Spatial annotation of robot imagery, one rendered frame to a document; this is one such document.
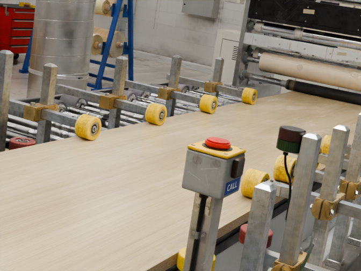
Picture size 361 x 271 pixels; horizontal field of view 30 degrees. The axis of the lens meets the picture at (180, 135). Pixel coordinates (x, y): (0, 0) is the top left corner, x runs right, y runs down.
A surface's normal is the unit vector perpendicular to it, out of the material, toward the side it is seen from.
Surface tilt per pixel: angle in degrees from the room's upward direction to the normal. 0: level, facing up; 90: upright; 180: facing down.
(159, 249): 0
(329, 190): 90
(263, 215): 90
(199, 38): 90
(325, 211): 90
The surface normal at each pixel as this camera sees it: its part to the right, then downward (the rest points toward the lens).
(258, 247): -0.48, 0.13
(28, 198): 0.15, -0.96
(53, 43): -0.11, 0.21
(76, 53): 0.62, 0.26
